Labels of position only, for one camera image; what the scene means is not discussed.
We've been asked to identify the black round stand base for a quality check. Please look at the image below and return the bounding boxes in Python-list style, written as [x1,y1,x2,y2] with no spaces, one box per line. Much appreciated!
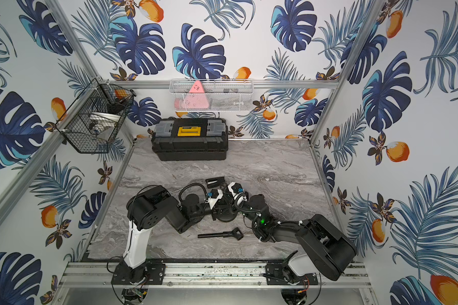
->
[215,208,237,222]

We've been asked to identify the black wire basket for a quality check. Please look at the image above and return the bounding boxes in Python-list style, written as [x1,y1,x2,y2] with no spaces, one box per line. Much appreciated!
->
[54,79,136,154]

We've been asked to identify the white mesh wall basket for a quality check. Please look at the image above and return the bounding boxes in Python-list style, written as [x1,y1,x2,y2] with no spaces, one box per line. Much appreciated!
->
[169,79,254,113]

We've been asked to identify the pink triangular object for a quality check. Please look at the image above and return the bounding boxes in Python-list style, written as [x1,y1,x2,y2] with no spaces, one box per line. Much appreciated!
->
[174,80,210,111]

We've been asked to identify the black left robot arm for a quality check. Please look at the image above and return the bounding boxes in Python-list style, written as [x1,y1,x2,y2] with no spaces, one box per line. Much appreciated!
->
[123,183,224,270]

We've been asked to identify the aluminium front rail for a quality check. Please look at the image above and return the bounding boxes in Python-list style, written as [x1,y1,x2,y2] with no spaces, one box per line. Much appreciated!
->
[59,262,371,289]

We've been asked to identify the black plastic toolbox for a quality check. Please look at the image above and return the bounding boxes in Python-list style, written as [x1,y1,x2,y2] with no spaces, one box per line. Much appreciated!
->
[151,118,228,161]

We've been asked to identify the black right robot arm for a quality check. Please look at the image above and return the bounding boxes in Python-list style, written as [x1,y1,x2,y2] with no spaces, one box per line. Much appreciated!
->
[222,182,357,281]

